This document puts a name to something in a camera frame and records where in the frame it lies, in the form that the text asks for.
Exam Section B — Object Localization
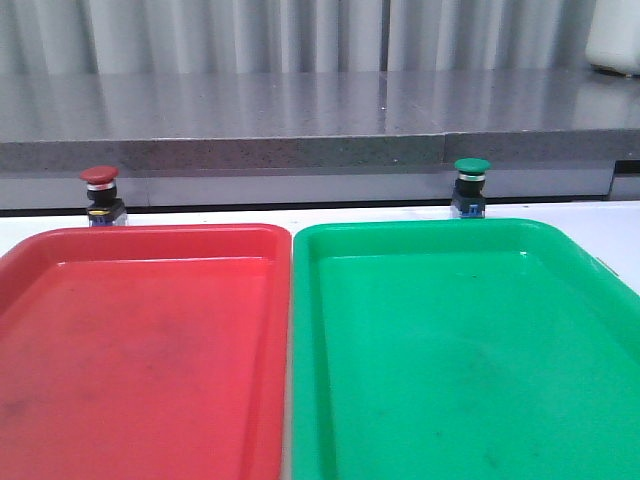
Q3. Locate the green mushroom push button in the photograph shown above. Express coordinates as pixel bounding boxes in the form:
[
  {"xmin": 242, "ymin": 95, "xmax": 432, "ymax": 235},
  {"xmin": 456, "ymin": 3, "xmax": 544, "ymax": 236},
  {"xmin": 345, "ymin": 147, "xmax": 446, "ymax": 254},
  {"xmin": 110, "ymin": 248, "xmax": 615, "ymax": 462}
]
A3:
[{"xmin": 451, "ymin": 157, "xmax": 491, "ymax": 219}]

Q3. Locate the red mushroom push button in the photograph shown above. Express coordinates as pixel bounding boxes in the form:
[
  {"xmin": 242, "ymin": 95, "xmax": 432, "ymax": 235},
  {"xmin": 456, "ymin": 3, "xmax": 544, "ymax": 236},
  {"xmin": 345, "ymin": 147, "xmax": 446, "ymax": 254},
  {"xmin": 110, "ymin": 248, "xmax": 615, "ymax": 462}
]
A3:
[{"xmin": 80, "ymin": 165, "xmax": 128, "ymax": 227}]

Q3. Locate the grey stone counter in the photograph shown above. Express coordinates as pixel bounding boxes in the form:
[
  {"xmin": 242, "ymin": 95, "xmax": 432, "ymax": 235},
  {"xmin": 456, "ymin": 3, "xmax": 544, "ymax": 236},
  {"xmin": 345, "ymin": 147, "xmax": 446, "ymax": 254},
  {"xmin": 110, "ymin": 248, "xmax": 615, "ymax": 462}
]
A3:
[{"xmin": 1, "ymin": 69, "xmax": 639, "ymax": 211}]

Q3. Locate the green plastic tray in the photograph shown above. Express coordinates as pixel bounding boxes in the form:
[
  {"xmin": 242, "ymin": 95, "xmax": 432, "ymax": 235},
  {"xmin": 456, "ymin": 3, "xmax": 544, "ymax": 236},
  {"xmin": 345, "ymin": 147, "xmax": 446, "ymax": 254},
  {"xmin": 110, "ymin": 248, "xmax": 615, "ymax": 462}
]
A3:
[{"xmin": 291, "ymin": 219, "xmax": 639, "ymax": 479}]

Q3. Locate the red plastic tray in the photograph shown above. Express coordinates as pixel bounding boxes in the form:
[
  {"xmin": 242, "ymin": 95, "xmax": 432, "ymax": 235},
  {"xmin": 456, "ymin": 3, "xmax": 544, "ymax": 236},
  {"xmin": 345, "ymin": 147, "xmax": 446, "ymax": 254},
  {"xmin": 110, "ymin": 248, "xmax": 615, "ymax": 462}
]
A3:
[{"xmin": 1, "ymin": 224, "xmax": 291, "ymax": 479}]

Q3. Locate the white appliance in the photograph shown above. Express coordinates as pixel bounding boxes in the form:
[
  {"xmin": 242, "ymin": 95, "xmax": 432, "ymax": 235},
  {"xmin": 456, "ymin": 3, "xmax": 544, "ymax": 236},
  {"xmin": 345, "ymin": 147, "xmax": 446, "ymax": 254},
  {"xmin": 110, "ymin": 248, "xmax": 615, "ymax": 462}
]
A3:
[{"xmin": 585, "ymin": 0, "xmax": 639, "ymax": 76}]

